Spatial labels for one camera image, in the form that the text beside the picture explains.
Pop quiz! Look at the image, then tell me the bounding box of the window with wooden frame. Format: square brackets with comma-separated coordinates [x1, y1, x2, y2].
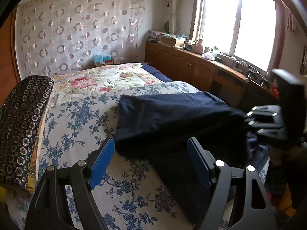
[190, 0, 285, 75]

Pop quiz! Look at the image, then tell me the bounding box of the pink ceramic jug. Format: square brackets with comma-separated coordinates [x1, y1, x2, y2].
[191, 39, 204, 55]

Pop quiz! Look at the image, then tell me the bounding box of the blue floral white sheet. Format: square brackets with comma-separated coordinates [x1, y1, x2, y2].
[6, 80, 269, 230]

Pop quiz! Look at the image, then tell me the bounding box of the navy blue garment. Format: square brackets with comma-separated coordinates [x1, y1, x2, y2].
[115, 91, 269, 224]

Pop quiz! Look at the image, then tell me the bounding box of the floral pastel bed blanket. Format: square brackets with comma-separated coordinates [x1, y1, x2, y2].
[50, 62, 165, 106]

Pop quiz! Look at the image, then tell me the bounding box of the wooden wardrobe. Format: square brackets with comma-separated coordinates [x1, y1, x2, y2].
[0, 7, 20, 105]

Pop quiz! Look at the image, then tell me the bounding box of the blue tissue box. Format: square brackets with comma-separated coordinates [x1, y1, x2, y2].
[93, 54, 114, 67]

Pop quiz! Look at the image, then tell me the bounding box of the long wooden cabinet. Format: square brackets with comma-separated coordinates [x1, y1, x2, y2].
[145, 42, 278, 112]

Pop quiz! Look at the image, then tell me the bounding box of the sheer circle-patterned curtain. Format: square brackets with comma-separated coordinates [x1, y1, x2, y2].
[16, 0, 145, 78]

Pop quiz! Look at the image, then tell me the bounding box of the cardboard box on cabinet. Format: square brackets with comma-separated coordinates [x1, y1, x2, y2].
[160, 35, 185, 47]

